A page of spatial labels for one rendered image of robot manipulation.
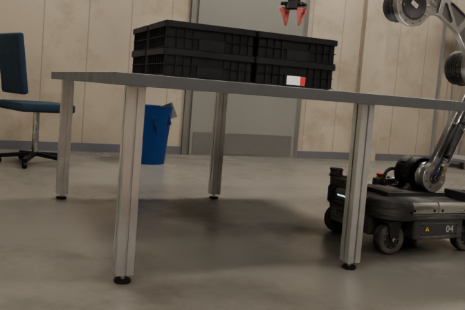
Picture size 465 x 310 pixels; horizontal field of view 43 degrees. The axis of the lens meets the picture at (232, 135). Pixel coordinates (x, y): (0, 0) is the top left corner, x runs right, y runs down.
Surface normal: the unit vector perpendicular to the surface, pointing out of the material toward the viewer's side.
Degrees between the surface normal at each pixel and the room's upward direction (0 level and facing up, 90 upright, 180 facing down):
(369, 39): 90
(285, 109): 90
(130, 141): 90
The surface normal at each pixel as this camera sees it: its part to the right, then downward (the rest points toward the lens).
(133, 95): 0.41, 0.10
